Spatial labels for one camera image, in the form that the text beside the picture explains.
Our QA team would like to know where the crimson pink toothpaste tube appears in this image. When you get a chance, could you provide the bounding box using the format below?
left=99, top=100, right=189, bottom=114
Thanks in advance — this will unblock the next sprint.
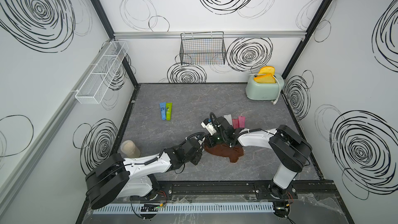
left=232, top=119, right=239, bottom=129

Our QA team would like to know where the white pink-cap toothpaste tube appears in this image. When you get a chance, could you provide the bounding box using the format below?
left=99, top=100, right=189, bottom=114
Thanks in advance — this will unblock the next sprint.
left=223, top=115, right=233, bottom=125

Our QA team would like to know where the magenta toothpaste tube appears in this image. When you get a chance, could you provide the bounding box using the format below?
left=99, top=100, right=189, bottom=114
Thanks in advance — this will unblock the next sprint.
left=238, top=116, right=246, bottom=128

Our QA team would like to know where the brown cloth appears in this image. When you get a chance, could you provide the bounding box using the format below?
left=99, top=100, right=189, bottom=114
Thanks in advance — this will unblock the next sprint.
left=204, top=144, right=244, bottom=163

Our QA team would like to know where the green toothpaste tube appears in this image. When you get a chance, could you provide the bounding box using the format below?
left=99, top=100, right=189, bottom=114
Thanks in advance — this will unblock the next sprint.
left=166, top=103, right=173, bottom=121

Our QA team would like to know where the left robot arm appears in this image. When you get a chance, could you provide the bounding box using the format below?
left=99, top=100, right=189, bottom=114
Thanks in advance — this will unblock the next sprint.
left=85, top=132, right=206, bottom=209

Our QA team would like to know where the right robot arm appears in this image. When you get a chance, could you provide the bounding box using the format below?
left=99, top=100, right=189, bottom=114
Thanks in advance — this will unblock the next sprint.
left=201, top=114, right=312, bottom=199

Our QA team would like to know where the blue toothpaste tube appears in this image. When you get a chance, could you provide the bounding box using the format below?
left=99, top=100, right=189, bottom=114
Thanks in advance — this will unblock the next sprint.
left=159, top=102, right=166, bottom=120

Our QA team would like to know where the mint green toaster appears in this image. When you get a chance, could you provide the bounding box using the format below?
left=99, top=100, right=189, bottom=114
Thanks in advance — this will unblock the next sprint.
left=245, top=74, right=285, bottom=101

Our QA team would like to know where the beige sponge roll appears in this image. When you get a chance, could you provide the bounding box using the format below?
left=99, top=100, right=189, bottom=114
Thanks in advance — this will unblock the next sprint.
left=120, top=140, right=141, bottom=159

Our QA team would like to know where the yellow toast slice front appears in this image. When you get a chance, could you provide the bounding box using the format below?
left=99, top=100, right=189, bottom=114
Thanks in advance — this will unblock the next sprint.
left=254, top=74, right=276, bottom=84

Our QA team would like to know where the yellow toast slice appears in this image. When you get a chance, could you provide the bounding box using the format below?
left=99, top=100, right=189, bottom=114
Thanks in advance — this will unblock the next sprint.
left=259, top=66, right=275, bottom=75
left=254, top=74, right=276, bottom=84

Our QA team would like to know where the yellow toast slice back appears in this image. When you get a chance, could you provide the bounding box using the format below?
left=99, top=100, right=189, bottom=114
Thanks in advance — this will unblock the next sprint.
left=259, top=66, right=275, bottom=75

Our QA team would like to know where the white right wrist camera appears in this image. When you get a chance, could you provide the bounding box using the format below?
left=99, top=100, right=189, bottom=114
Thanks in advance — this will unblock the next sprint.
left=201, top=118, right=217, bottom=136

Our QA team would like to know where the white toaster cable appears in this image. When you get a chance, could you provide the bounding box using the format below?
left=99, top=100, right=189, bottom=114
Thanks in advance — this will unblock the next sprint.
left=254, top=74, right=282, bottom=105

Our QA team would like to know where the grey slotted cable duct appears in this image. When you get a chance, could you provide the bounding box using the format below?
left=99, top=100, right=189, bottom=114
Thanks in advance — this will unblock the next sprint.
left=93, top=202, right=275, bottom=215

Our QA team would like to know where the black wire wall basket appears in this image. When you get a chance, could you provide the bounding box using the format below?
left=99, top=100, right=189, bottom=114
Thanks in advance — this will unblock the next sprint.
left=179, top=32, right=227, bottom=65

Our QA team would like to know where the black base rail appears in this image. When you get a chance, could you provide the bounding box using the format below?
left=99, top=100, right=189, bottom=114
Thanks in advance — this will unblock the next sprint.
left=150, top=180, right=337, bottom=201

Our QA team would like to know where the white wire wall basket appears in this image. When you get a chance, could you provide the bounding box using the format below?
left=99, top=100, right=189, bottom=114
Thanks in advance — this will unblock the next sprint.
left=75, top=40, right=129, bottom=104

